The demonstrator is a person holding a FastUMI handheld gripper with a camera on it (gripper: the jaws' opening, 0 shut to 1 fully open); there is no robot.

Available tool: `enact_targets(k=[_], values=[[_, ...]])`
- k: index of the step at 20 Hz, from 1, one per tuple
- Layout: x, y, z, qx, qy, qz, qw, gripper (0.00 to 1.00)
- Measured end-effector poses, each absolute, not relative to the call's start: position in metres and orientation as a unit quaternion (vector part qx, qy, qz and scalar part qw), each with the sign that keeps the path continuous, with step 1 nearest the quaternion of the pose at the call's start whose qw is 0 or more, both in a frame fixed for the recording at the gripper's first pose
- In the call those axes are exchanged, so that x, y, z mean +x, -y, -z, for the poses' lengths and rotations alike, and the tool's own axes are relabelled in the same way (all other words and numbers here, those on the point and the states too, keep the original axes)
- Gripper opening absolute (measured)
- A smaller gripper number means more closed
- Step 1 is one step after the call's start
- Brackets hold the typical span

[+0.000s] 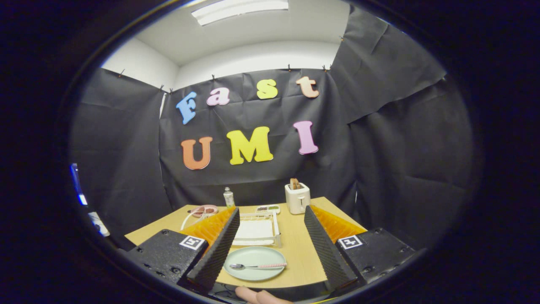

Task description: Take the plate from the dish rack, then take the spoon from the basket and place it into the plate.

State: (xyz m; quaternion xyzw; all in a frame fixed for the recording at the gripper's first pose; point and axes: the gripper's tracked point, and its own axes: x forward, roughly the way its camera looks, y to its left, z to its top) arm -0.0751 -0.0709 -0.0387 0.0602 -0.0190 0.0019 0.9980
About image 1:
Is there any white dish rack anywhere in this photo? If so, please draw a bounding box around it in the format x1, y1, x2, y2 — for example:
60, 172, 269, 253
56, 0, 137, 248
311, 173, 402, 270
231, 211, 282, 248

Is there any pink handled spoon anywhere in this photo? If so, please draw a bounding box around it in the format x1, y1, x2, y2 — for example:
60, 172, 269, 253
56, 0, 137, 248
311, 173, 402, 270
229, 263, 287, 270

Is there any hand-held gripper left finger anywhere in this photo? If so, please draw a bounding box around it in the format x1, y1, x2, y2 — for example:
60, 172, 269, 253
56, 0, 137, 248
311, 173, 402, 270
122, 207, 241, 293

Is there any white toaster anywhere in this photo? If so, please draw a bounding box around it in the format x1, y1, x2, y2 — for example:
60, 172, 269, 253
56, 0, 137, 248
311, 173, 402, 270
285, 183, 311, 215

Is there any ceiling light panel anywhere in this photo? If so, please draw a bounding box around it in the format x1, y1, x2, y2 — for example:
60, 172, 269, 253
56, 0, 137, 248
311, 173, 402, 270
192, 0, 289, 26

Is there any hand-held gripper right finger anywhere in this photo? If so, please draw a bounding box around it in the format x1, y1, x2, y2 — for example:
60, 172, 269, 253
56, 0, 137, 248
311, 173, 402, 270
304, 205, 418, 292

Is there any light green plate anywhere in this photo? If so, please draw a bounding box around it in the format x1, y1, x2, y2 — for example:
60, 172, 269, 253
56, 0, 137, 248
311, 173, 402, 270
223, 246, 287, 282

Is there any pink plate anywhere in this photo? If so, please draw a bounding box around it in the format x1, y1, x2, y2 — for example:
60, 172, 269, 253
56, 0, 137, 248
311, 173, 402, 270
190, 204, 219, 218

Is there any black backdrop cloth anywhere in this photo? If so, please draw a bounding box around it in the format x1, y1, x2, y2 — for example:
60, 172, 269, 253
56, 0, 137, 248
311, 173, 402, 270
70, 6, 481, 250

